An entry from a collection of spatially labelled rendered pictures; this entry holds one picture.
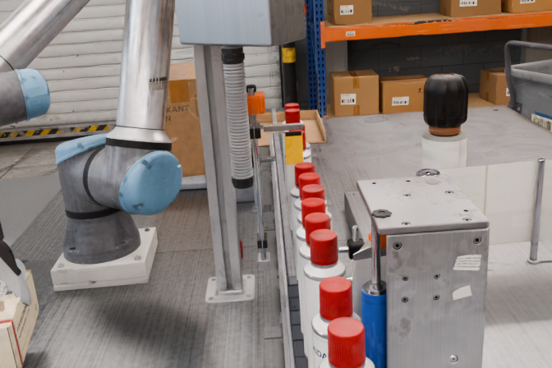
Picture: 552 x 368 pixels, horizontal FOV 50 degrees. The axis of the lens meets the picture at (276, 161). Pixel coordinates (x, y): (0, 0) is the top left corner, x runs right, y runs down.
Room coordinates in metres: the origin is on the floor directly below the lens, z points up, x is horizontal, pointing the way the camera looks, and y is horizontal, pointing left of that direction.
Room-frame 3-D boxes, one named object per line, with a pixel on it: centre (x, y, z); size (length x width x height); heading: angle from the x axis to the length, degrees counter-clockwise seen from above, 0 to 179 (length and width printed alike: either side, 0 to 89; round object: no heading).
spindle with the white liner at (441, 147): (1.10, -0.33, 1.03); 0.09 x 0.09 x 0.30
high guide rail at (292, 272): (1.31, -0.01, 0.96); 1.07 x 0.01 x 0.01; 1
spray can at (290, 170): (1.10, -0.04, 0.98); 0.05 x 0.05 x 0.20
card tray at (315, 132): (2.02, -0.04, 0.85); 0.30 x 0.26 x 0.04; 1
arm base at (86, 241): (1.10, 0.36, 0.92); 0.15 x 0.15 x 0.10
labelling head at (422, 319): (0.60, -0.14, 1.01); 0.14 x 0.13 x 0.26; 1
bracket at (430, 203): (0.60, -0.15, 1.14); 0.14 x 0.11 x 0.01; 1
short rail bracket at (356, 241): (0.96, -0.13, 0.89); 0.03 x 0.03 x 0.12; 1
